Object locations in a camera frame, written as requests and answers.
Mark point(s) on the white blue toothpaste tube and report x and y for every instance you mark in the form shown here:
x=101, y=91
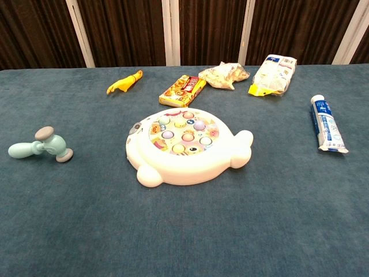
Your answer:
x=327, y=124

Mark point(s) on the yellow red snack box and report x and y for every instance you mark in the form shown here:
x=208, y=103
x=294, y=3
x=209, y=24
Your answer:
x=181, y=92

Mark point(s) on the white frame post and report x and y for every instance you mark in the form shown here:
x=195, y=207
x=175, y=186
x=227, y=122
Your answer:
x=80, y=34
x=247, y=31
x=171, y=31
x=350, y=31

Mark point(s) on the small teal toy rod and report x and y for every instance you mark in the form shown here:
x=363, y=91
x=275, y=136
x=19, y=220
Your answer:
x=54, y=142

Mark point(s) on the dark brown pleated curtain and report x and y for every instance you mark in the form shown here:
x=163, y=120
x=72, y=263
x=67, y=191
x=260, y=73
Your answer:
x=129, y=31

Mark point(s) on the crumpled clear snack bag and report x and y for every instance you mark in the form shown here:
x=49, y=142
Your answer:
x=222, y=75

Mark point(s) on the white fish-shaped toy board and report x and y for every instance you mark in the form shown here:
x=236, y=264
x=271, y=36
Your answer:
x=187, y=164

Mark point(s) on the white yellow snack packet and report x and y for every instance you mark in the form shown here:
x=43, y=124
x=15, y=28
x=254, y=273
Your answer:
x=274, y=75

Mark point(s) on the blue table cloth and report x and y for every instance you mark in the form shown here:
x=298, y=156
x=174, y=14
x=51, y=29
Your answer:
x=86, y=216

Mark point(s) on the yellow rubber chicken toy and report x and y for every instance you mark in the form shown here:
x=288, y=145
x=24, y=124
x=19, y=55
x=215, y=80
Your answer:
x=124, y=83

